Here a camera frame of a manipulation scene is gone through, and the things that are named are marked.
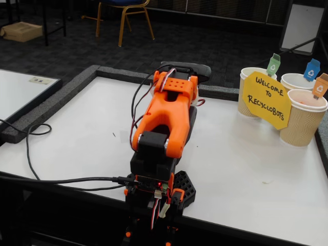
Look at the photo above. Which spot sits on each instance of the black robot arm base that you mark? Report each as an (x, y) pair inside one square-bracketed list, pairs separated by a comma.
[(184, 189)]

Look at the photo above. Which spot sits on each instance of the black and orange robot arm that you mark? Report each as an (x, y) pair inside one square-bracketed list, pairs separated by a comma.
[(164, 115)]

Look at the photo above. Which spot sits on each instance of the orange framed controller board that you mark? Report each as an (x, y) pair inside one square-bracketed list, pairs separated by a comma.
[(153, 183)]

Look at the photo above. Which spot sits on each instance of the short dark grey foam strip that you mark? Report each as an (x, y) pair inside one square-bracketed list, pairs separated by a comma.
[(220, 91)]

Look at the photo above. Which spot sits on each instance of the ribbed brown paper cup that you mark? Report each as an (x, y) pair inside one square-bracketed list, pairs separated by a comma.
[(292, 82), (299, 128), (246, 110)]

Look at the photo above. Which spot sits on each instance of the yellow handwritten welcome sign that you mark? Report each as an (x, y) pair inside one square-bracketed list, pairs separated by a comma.
[(264, 107)]

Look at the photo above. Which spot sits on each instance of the green recycling bin sign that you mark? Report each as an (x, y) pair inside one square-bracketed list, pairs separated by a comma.
[(273, 66)]

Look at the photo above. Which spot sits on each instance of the gold framed blue chair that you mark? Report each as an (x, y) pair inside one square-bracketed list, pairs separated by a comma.
[(123, 2)]

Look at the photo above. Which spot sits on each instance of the small paper label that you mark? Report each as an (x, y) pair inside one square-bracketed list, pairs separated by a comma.
[(39, 80)]

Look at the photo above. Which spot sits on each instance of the black framed white table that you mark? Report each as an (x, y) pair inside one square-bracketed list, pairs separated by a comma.
[(302, 23), (15, 89)]

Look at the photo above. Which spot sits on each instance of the black metal table legs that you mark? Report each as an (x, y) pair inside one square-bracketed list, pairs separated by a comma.
[(45, 25)]

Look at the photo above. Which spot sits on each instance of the blue recycling bin sign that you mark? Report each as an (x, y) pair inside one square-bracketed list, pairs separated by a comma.
[(311, 71)]

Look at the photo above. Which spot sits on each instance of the black metal rod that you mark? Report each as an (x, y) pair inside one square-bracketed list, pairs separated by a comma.
[(299, 45)]

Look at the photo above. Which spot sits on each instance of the orange recycling bin sign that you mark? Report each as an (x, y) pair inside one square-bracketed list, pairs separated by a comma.
[(320, 87)]

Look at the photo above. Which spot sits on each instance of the cardboard box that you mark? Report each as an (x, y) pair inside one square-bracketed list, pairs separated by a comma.
[(20, 32)]

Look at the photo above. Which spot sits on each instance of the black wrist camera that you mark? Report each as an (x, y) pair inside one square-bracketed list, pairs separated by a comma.
[(202, 71)]

